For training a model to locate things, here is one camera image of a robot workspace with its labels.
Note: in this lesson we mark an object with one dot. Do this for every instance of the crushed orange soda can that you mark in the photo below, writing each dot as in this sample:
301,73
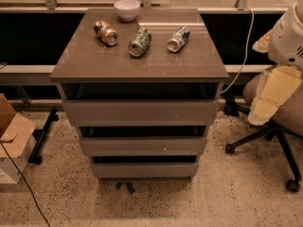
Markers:
105,32

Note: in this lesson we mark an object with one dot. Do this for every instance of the grey drawer cabinet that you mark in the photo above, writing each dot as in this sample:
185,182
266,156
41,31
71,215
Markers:
90,69

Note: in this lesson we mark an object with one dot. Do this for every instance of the white bowl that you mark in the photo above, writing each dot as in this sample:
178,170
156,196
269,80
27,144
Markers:
127,10

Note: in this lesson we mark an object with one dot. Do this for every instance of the office chair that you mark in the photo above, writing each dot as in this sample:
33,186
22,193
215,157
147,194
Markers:
287,120

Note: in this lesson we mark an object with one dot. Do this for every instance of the grey bottom drawer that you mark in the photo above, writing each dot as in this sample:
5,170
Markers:
144,171

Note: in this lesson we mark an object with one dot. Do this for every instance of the black stand foot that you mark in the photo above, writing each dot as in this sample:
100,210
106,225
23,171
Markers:
39,136

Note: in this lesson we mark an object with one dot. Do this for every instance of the blue tape cross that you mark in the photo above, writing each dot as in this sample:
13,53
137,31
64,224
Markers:
129,187

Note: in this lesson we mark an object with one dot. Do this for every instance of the grey top drawer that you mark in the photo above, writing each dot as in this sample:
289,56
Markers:
140,113

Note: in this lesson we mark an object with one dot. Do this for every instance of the grey drawer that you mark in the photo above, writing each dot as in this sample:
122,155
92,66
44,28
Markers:
142,146
140,113
144,171

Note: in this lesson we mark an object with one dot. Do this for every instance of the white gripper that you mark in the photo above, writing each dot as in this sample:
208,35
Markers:
286,44

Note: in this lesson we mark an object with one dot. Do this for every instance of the crushed green soda can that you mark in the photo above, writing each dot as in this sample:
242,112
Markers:
140,43

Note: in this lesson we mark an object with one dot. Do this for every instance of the cardboard box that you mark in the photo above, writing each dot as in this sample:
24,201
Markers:
16,135

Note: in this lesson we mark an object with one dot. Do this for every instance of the grey middle drawer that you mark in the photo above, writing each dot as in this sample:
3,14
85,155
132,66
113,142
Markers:
142,146

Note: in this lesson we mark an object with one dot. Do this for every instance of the crushed silver blue can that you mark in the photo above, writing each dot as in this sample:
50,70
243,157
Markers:
178,39

